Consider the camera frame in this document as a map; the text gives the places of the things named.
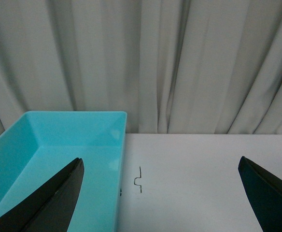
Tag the grey pleated curtain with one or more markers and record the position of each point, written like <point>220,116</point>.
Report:
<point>174,66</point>

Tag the turquoise plastic storage bin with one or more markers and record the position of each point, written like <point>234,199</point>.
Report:
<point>40,143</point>

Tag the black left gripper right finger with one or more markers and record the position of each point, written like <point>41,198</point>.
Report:
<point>264,192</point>

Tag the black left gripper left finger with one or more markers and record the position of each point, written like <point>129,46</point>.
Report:
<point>50,207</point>

